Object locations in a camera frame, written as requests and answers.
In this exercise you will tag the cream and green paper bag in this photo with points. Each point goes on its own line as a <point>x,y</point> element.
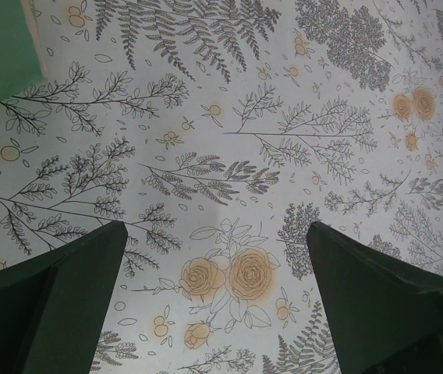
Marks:
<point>21,61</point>

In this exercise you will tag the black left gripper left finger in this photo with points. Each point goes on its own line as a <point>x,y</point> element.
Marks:
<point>53,306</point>

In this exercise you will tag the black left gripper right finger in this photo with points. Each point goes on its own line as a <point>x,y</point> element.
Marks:
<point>385,315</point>

